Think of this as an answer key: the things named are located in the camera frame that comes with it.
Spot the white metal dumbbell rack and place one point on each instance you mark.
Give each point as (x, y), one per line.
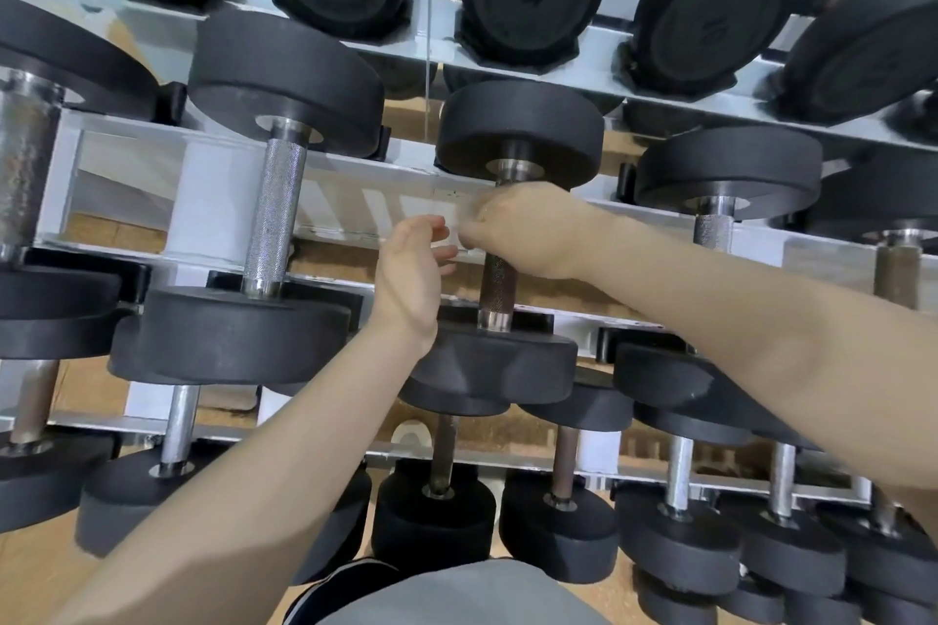
(212, 200)

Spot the person's right hand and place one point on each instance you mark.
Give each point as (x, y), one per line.
(542, 229)

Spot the grey shirt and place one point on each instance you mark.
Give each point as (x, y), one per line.
(491, 595)

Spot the person's right fingers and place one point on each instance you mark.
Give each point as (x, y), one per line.
(483, 229)

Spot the person's left hand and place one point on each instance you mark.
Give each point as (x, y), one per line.
(407, 287)

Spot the person's left fingers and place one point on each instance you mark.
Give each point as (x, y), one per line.
(429, 230)

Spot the person's left forearm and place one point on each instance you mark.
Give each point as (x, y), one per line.
(293, 471)

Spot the person's right forearm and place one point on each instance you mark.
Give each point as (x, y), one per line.
(769, 353)

